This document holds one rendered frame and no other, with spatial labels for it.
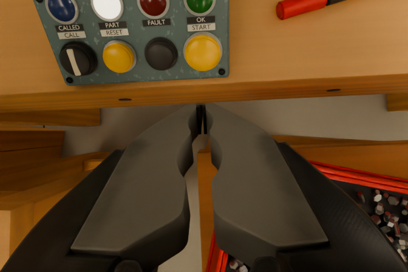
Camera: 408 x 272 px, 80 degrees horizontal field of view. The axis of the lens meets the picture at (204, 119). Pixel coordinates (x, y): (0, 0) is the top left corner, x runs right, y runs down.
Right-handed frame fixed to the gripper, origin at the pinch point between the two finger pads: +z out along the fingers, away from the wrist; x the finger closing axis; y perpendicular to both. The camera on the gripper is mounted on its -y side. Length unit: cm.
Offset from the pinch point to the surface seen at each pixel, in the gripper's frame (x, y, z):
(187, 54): -1.2, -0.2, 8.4
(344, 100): 61, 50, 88
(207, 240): -0.8, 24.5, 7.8
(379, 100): 76, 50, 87
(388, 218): 17.1, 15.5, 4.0
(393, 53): 17.5, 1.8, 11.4
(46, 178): -48, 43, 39
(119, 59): -6.7, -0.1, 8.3
